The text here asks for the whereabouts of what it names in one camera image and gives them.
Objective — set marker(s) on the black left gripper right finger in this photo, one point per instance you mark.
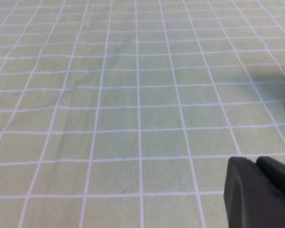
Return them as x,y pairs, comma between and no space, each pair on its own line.
278,175

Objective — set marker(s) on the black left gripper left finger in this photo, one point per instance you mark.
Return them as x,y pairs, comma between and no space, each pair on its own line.
244,194

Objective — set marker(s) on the green checked tablecloth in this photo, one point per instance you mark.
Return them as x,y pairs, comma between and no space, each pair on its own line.
123,99

